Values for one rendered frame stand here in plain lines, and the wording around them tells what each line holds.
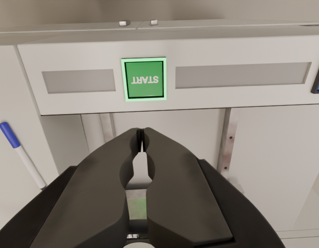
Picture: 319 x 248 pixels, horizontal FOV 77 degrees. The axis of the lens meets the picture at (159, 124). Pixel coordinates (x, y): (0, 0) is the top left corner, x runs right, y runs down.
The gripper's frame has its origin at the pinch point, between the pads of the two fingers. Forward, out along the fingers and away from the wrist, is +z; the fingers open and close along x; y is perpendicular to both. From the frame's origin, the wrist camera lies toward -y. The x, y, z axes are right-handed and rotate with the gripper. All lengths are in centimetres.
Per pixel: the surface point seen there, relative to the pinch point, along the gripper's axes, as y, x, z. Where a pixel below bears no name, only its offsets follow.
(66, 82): 0.9, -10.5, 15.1
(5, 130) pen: 6.7, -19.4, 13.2
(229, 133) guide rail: 16.6, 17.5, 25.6
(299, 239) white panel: 59, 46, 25
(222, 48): -2.7, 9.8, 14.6
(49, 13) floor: -9, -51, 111
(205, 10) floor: -8, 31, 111
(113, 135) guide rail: 16.1, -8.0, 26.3
